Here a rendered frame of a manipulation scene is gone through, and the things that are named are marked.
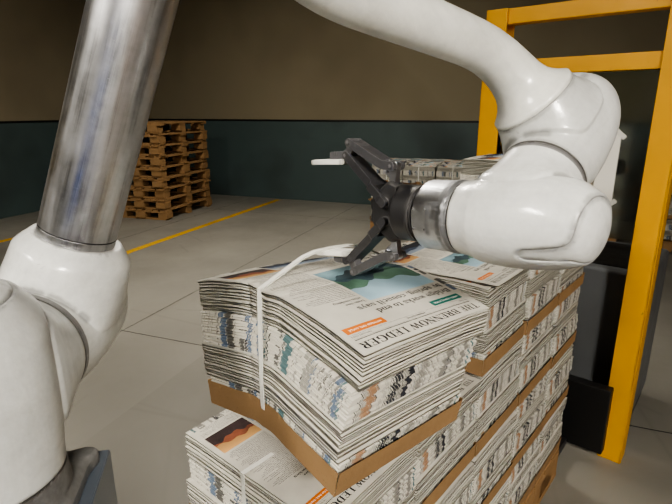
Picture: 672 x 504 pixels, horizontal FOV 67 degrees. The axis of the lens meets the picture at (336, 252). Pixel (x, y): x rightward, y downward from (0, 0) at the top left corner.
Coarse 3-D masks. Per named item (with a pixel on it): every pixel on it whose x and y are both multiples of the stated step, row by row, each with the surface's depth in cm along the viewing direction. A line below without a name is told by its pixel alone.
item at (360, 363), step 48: (336, 288) 75; (384, 288) 78; (432, 288) 80; (288, 336) 71; (336, 336) 63; (384, 336) 64; (432, 336) 69; (288, 384) 71; (336, 384) 64; (384, 384) 65; (432, 384) 77; (336, 432) 65; (384, 432) 72
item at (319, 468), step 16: (272, 416) 76; (448, 416) 83; (272, 432) 76; (288, 432) 73; (416, 432) 77; (432, 432) 81; (288, 448) 74; (304, 448) 70; (384, 448) 71; (400, 448) 75; (304, 464) 71; (320, 464) 68; (368, 464) 70; (384, 464) 74; (320, 480) 69; (336, 480) 66; (352, 480) 69
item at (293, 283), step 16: (368, 256) 94; (304, 272) 83; (320, 272) 83; (336, 272) 83; (368, 272) 83; (256, 288) 75; (272, 288) 75; (288, 288) 75; (304, 288) 74; (256, 304) 76; (272, 304) 73; (256, 320) 76; (272, 320) 73; (256, 336) 76; (272, 336) 73; (256, 352) 77; (272, 352) 74; (256, 368) 77; (272, 368) 74; (256, 384) 78; (272, 384) 74; (272, 400) 75
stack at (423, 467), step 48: (528, 336) 146; (480, 384) 122; (192, 432) 101; (240, 432) 100; (480, 432) 127; (528, 432) 162; (192, 480) 103; (240, 480) 91; (288, 480) 87; (384, 480) 90; (432, 480) 108; (480, 480) 132; (528, 480) 174
